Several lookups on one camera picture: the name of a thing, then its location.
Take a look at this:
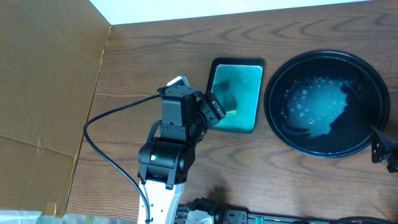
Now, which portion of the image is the brown cardboard panel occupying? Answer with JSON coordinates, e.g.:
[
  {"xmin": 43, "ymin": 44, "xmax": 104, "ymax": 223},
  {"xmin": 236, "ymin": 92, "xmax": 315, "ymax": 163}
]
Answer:
[{"xmin": 1, "ymin": 0, "xmax": 111, "ymax": 217}]

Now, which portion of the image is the green and yellow sponge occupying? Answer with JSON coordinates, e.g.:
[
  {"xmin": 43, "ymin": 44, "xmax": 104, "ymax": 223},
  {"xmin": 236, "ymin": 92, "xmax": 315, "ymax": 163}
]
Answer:
[{"xmin": 212, "ymin": 82, "xmax": 237, "ymax": 115}]

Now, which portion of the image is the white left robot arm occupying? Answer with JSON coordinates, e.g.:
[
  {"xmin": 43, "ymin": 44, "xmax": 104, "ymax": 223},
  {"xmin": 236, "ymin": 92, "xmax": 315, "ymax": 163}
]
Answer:
[{"xmin": 138, "ymin": 86, "xmax": 226, "ymax": 223}]

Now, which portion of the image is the round black serving tray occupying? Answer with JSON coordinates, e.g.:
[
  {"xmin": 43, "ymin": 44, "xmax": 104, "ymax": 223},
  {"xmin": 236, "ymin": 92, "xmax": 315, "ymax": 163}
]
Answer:
[{"xmin": 264, "ymin": 50, "xmax": 391, "ymax": 158}]

